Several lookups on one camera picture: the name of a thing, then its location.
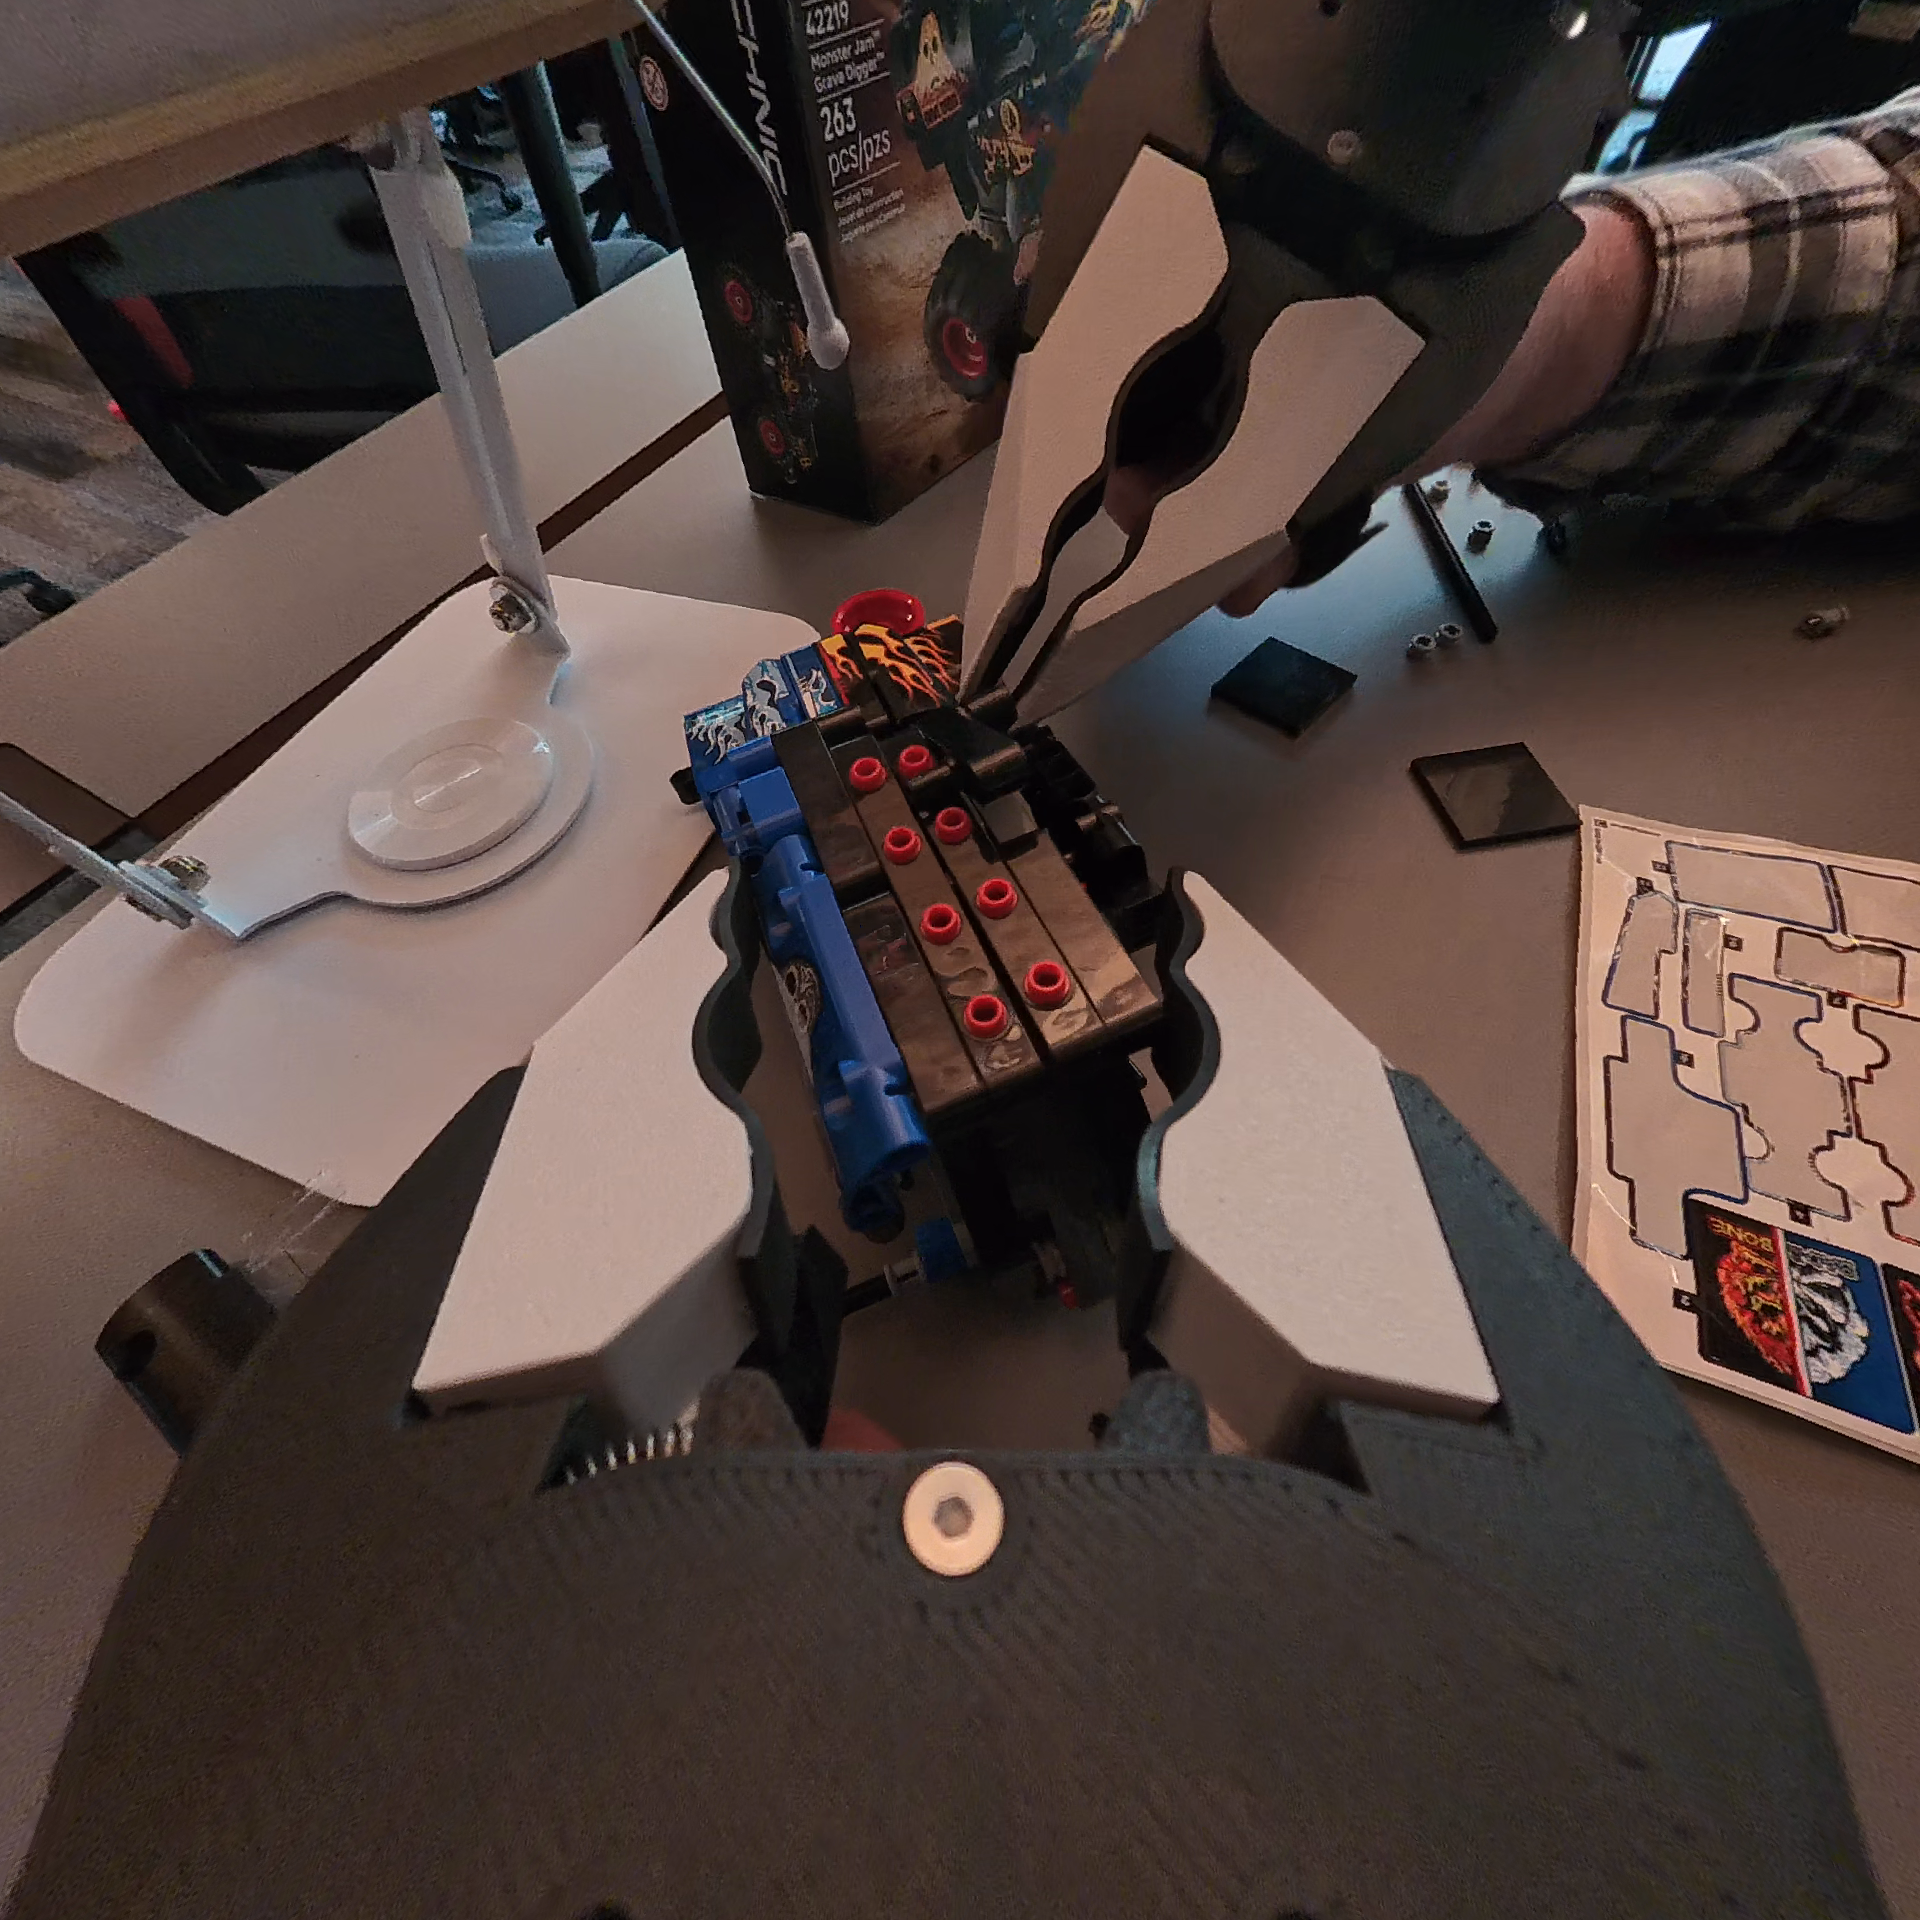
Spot clear round disc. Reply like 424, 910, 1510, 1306
344, 718, 561, 871

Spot beige flat panel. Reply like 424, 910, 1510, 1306
0, 0, 639, 261

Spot person's right hand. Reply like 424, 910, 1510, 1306
1214, 206, 1664, 621

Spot brick-built toy truck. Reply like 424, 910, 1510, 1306
679, 608, 1206, 1310

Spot scattered small brick parts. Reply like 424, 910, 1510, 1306
1406, 473, 1853, 662

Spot clear plastic wrap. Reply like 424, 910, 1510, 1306
222, 1161, 394, 1276

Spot black office chair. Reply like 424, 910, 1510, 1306
14, 165, 392, 519

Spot sticker sheet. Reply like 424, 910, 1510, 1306
1574, 806, 1920, 1464

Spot long black axle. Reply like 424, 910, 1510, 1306
1400, 477, 1503, 647

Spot black cylinder part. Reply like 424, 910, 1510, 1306
96, 1249, 280, 1443

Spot white stand with base plate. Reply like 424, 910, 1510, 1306
0, 124, 782, 1209

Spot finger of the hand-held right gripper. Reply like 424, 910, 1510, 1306
955, 139, 1275, 697
1009, 287, 1428, 725

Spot black toy set box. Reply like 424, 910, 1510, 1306
658, 0, 1141, 528

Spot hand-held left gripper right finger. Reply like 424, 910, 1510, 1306
1115, 871, 1506, 1448

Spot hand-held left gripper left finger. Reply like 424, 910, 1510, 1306
409, 867, 843, 1426

